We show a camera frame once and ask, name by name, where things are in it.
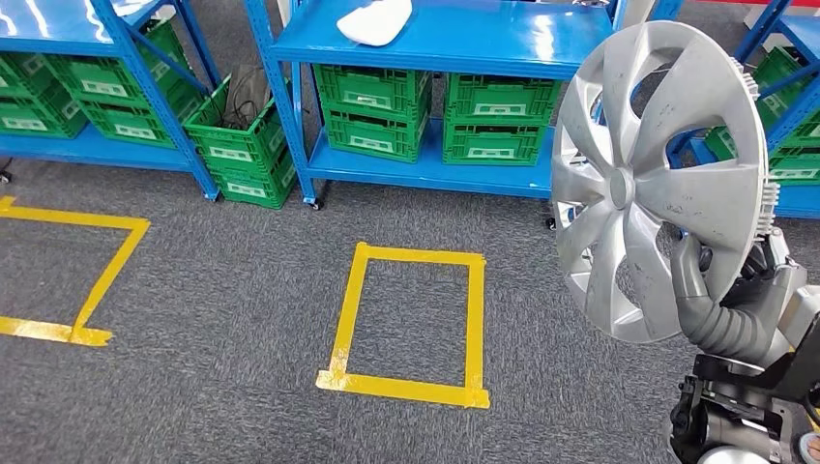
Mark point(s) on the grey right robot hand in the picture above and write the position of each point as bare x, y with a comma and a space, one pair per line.
759, 326

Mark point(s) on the silver plastic hubcap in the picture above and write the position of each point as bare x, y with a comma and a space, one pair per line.
621, 189

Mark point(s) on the blue metal shelf rack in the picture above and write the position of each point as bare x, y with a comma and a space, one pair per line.
448, 38
64, 150
797, 198

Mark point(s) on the white plastic panel part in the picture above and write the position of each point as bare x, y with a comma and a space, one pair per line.
378, 22

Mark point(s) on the white desk panel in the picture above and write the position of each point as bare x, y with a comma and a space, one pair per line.
634, 9

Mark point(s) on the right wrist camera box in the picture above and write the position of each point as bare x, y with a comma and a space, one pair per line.
804, 314

